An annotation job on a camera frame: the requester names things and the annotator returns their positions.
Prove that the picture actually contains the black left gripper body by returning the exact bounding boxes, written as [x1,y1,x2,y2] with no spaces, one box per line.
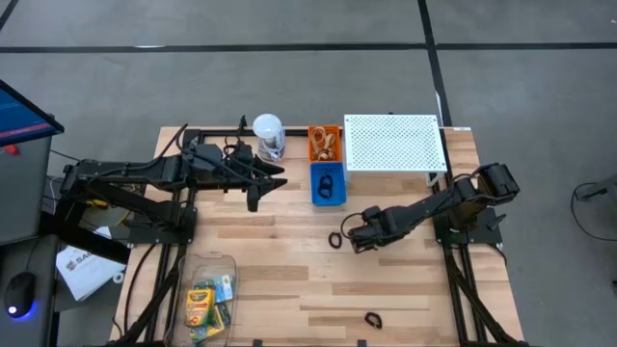
[218,160,265,213]

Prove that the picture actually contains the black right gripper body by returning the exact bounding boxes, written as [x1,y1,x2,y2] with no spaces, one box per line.
[346,205,397,241]

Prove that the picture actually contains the blue plastic basket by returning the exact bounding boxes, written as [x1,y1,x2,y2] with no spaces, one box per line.
[308,161,348,208]

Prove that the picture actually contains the orange plastic basket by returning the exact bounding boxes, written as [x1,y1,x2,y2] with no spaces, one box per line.
[308,124,344,165]

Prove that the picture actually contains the clear plastic bin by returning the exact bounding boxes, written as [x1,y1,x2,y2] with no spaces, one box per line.
[165,253,239,347]

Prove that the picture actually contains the blue green crayon box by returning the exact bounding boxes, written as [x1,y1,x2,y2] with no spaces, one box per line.
[210,274,236,305]

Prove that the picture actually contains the green yellow crayon box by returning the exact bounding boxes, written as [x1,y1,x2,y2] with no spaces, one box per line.
[190,302,233,345]
[184,287,217,330]

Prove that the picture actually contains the dark grey side desk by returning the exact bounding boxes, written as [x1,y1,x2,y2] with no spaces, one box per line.
[0,234,62,347]

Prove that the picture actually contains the white perforated metal shelf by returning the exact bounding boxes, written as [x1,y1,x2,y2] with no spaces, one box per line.
[342,113,448,188]

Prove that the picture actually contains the black diagonal support beam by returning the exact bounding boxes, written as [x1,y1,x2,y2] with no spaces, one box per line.
[40,211,132,265]

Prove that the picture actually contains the white printed paper sheet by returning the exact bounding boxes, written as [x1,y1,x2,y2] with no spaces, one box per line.
[55,226,128,303]

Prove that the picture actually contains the grey computer case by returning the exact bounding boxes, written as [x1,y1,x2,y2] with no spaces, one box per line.
[0,136,54,247]

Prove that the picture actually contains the computer monitor blue screen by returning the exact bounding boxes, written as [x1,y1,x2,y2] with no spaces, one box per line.
[0,79,66,148]

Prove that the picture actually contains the black computer mouse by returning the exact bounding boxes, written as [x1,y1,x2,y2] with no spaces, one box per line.
[3,270,38,320]

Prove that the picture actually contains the white lamp cord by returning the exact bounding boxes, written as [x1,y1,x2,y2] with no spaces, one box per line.
[263,140,286,163]

